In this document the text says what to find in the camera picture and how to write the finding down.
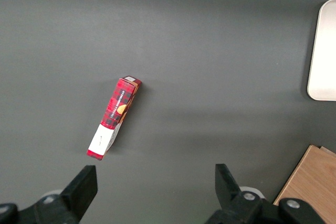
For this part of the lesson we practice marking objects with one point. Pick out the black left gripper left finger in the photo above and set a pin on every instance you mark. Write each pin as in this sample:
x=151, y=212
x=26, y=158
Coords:
x=84, y=187

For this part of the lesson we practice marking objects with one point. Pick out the white plastic tray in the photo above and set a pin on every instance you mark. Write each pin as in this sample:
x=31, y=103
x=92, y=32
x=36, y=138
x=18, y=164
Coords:
x=324, y=56

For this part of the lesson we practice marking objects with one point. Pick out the wooden board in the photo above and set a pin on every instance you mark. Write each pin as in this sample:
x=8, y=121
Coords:
x=315, y=182

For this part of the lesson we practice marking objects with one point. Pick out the red plaid shortbread box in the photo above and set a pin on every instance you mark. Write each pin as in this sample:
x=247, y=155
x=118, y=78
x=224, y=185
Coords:
x=118, y=103

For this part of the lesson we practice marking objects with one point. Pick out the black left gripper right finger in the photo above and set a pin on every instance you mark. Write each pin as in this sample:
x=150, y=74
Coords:
x=225, y=187

